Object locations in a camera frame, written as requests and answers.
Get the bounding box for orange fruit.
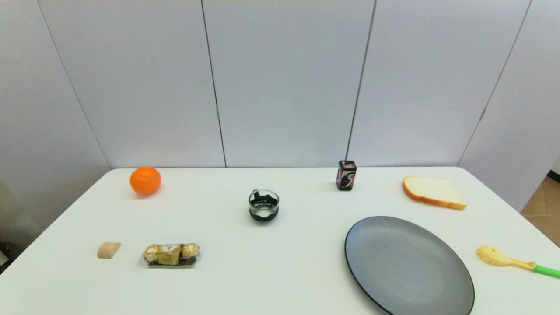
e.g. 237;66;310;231
129;166;162;196

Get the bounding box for glass cup with black band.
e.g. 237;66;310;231
248;189;280;222

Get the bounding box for small black pink tin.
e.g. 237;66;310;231
336;160;357;191

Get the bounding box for gold chocolate balls pack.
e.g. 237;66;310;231
139;243;201;268

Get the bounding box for white bread slice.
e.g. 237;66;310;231
402;176;468;211

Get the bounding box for grey round plate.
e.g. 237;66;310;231
344;216;476;315

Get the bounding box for small wooden block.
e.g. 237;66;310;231
97;242;122;259

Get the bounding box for dark object beside table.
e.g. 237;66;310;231
0;241;14;274

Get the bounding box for yellow spoon with green handle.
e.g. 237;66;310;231
476;245;560;279

